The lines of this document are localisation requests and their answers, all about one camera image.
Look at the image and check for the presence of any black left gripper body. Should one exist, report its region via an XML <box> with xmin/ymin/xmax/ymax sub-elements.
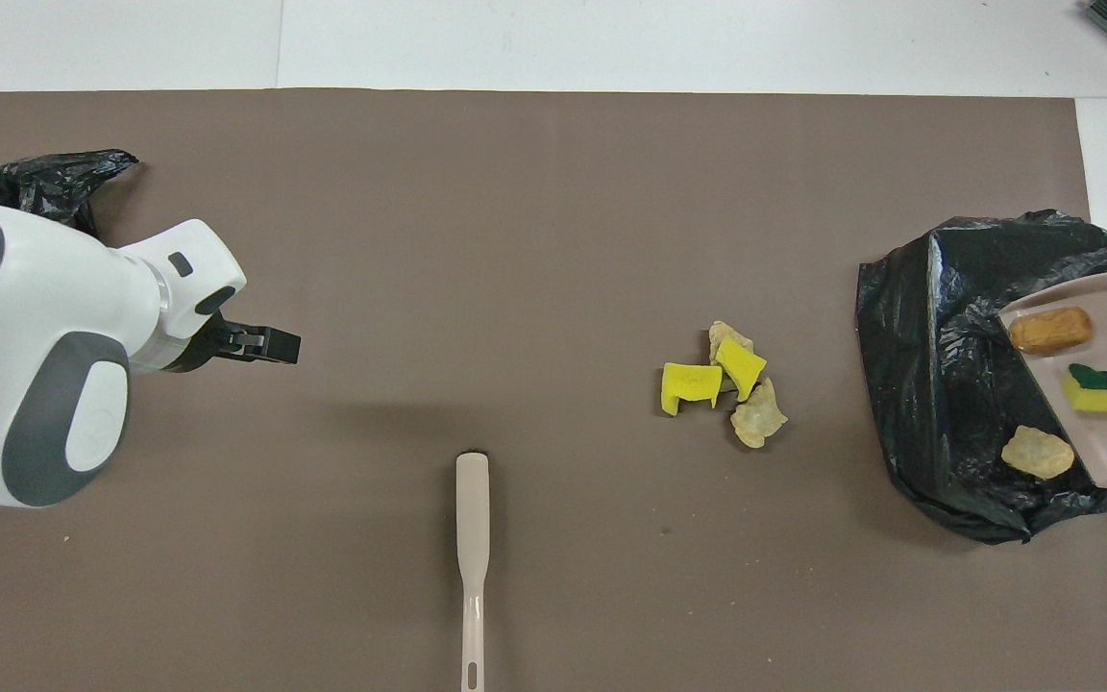
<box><xmin>169</xmin><ymin>312</ymin><xmax>239</xmax><ymax>374</ymax></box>

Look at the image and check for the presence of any beige hand brush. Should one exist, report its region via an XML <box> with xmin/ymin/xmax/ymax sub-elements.
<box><xmin>455</xmin><ymin>452</ymin><xmax>491</xmax><ymax>692</ymax></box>

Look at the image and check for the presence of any yellow sponge scrap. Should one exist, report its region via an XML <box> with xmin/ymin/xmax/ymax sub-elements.
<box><xmin>715</xmin><ymin>337</ymin><xmax>768</xmax><ymax>402</ymax></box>
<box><xmin>660</xmin><ymin>361</ymin><xmax>725</xmax><ymax>418</ymax></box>

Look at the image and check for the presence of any beige trash chunk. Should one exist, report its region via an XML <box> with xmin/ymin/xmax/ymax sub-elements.
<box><xmin>708</xmin><ymin>320</ymin><xmax>754</xmax><ymax>361</ymax></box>
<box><xmin>730</xmin><ymin>377</ymin><xmax>789</xmax><ymax>450</ymax></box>

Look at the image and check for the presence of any striped croissant bread piece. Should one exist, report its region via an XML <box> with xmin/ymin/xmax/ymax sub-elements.
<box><xmin>1000</xmin><ymin>425</ymin><xmax>1076</xmax><ymax>481</ymax></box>

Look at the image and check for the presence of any brown bread roll piece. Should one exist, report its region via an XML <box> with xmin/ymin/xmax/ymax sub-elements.
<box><xmin>1008</xmin><ymin>306</ymin><xmax>1094</xmax><ymax>356</ymax></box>

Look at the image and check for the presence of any black bag lined pink bin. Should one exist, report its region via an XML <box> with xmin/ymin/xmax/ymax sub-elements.
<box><xmin>0</xmin><ymin>149</ymin><xmax>139</xmax><ymax>236</ymax></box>

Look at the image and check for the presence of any black bag covered bin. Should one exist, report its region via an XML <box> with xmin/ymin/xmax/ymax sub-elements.
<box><xmin>856</xmin><ymin>210</ymin><xmax>1107</xmax><ymax>546</ymax></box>

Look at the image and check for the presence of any brown table mat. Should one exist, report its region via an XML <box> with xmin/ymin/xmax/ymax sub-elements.
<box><xmin>0</xmin><ymin>88</ymin><xmax>1107</xmax><ymax>692</ymax></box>

